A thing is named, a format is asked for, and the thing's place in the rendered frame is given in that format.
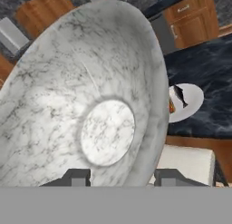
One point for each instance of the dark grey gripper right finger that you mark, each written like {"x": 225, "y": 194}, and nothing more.
{"x": 172, "y": 177}

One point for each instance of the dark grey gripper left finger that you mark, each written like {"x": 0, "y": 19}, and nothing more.
{"x": 77, "y": 177}

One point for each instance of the white marble bowl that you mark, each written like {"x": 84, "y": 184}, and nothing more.
{"x": 75, "y": 82}

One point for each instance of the orange cooked food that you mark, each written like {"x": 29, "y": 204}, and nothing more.
{"x": 171, "y": 106}

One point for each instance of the white round plate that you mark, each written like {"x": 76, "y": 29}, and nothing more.
{"x": 190, "y": 103}

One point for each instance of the dark cooked fish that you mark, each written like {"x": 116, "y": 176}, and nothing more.
{"x": 180, "y": 96}

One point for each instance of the grey dishwasher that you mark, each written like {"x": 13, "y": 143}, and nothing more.
{"x": 161, "y": 34}

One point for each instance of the grey stool backrest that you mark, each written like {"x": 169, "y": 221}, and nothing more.
{"x": 12, "y": 35}

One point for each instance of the wooden cabinet run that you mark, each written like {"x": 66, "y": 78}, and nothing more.
{"x": 193, "y": 19}

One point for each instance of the wooden stool seat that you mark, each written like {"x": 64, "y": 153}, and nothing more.
{"x": 42, "y": 13}

